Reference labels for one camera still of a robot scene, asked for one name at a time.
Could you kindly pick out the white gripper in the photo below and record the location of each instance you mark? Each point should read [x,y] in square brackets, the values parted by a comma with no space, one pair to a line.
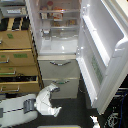
[54,111]

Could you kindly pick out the lower fridge drawer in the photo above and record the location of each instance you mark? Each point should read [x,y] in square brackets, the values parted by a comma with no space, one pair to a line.
[67,88]

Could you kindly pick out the wooden drawer cabinet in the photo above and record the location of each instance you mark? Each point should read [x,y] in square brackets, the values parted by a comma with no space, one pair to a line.
[19,68]

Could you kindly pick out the food items on shelf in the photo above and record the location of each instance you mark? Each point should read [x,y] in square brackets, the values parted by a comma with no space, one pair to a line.
[61,13]

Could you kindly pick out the upper fridge drawer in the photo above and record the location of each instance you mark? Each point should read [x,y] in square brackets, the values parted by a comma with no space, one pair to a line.
[56,69]

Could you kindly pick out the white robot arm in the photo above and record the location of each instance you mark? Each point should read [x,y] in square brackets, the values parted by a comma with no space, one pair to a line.
[23,109]

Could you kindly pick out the fridge drawer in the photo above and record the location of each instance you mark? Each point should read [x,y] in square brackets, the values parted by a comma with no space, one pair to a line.
[56,69]
[67,88]

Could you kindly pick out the grey box on cabinet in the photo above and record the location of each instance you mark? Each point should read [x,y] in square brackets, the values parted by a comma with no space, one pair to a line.
[14,11]

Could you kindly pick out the white fridge body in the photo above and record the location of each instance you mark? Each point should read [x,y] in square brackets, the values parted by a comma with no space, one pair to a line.
[52,43]

